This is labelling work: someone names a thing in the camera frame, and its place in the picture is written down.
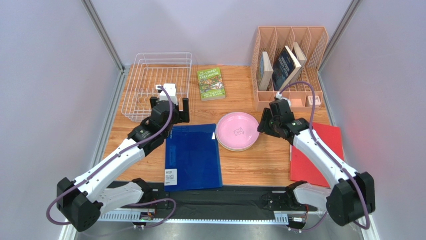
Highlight pink plate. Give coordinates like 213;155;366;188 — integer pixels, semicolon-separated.
215;112;260;148

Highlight tan plate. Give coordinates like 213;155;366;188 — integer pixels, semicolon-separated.
219;143;254;152

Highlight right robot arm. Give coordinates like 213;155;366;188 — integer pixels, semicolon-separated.
257;99;376;230

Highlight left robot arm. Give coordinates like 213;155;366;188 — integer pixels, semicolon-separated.
56;97;190;233

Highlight green treehouse book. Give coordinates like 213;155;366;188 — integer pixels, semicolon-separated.
197;67;227;102

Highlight small white box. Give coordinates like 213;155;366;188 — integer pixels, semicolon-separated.
306;95;322;108

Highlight grey book in organizer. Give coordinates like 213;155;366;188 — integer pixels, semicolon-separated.
257;51;274;92

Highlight blue folder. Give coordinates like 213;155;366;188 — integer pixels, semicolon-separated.
164;124;223;192

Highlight red folder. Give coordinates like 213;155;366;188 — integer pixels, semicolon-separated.
290;123;345;189

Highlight dark blue book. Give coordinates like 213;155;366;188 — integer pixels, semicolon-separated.
272;45;302;92

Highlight peach file organizer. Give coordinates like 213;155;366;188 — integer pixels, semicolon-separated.
251;26;329;112

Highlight white book in organizer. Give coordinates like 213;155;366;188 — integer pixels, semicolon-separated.
292;42;307;69

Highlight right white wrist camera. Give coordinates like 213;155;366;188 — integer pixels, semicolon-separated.
274;92;284;101

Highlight white wire dish rack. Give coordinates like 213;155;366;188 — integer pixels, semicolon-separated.
121;52;193;123

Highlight aluminium mounting rail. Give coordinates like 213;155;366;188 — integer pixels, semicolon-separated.
68;187;372;226

